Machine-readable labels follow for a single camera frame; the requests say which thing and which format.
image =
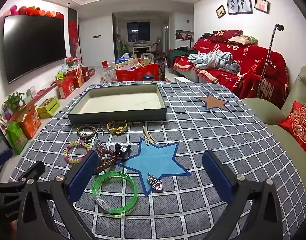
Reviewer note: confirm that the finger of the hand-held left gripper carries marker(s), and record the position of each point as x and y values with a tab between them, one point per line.
2	157
30	170

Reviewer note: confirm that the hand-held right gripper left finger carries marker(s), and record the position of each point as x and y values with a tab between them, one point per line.
84	175

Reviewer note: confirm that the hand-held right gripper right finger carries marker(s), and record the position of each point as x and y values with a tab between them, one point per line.
216	175

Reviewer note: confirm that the green translucent bangle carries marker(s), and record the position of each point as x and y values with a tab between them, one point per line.
97	186

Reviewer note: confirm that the silver star hair clip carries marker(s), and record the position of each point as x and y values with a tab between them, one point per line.
99	143

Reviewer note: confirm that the silver heart pendant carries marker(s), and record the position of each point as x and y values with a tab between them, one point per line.
156	183

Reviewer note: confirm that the grey-green jewelry tray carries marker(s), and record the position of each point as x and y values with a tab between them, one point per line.
123	100

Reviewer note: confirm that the green snack bag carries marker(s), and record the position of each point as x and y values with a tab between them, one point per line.
17	138

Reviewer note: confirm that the orange patterned box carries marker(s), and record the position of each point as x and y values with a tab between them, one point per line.
30	125

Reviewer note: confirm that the grey checked star tablecloth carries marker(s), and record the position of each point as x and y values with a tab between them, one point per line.
218	130

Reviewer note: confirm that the black bow hair clip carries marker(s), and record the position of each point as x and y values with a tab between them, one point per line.
123	151

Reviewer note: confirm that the green potted plant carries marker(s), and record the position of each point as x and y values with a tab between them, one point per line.
14	101

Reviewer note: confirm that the green open box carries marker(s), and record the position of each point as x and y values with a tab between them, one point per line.
49	108

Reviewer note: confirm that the red low shelf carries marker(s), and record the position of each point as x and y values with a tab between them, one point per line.
46	91

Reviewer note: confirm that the green armchair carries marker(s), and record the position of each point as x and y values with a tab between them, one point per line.
265	110

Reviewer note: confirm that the red patterned gift box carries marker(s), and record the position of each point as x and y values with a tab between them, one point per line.
66	88

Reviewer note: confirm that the red covered sofa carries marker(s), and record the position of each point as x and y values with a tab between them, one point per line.
218	80

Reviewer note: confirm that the red brown gift box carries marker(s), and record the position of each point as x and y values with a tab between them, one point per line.
76	78

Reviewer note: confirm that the red gold embroidered cushion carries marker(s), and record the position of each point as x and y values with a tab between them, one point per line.
299	122

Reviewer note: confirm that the dark red gift box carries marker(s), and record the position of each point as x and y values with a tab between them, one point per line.
87	73

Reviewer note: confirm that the white low table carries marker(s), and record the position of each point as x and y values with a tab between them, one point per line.
181	79

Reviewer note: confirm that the red gift bag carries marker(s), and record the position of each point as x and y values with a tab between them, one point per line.
153	71
129	76

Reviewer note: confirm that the small red sign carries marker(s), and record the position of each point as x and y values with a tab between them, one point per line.
104	64

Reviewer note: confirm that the black flat television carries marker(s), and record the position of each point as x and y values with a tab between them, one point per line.
32	47

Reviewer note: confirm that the pink flower bouquet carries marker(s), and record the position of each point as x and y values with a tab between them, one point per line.
70	61

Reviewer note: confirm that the light blue blanket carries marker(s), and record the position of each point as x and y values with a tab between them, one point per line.
210	60

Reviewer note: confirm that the blue lid jar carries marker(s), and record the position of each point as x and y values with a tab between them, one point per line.
148	78

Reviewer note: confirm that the blue tissue box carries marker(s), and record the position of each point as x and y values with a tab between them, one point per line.
123	59

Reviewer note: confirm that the dark green clothes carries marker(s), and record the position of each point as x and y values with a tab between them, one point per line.
179	55

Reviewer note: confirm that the green bottle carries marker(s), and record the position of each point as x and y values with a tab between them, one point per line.
146	60

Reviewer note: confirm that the black tripod pole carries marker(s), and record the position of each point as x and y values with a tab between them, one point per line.
268	55

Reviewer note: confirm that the floral beige pillow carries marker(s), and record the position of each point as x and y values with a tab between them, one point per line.
243	39

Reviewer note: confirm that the red embroidered pillow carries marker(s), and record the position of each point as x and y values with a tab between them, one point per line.
225	35

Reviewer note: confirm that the white dining table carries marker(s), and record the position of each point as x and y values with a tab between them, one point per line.
141	47

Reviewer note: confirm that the dark window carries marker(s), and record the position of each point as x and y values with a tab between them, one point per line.
138	31

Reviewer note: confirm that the red wall decoration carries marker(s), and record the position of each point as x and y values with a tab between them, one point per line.
72	37

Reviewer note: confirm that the wall niche with decor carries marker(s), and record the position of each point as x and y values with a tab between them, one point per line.
185	35

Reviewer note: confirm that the small black photo frame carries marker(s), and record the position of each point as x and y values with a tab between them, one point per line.
220	11

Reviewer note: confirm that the double portrait photo frame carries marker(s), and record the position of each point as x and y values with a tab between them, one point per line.
239	3

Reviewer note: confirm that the pink picture photo frame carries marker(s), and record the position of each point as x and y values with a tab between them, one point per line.
262	5

